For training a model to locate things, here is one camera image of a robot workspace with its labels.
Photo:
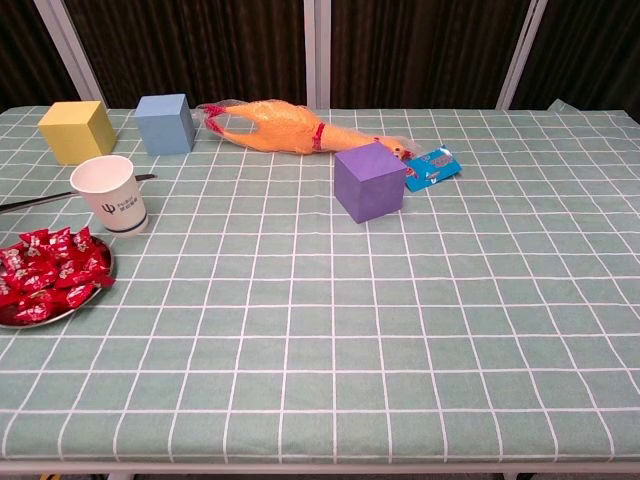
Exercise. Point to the white paper cup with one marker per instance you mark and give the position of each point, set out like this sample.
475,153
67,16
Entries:
120,205

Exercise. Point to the purple foam cube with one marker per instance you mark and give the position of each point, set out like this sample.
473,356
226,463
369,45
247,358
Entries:
370,185

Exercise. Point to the green checked tablecloth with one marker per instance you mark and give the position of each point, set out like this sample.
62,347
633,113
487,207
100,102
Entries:
350,325

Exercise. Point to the orange rubber chicken toy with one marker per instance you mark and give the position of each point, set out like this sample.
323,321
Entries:
280,127

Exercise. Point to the blue snack packet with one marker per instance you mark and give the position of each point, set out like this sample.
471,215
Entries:
432,167

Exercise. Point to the light blue foam cube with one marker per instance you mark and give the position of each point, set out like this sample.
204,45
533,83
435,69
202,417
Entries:
162,127

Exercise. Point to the metal bowl of red candies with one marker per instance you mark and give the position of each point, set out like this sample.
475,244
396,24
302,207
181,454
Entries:
106,250

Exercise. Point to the dark brown partition panel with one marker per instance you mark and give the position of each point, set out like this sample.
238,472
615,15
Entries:
590,50
200,50
425,50
25,50

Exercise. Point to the yellow foam cube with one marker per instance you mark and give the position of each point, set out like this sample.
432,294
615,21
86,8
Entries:
75,135

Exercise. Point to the silver table knife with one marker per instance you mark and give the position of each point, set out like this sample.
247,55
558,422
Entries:
40,200

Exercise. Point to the white partition frame post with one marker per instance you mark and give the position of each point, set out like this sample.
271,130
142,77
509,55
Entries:
71,50
522,50
317,50

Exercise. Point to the white table frame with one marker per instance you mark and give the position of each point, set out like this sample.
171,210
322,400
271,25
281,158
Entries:
320,471

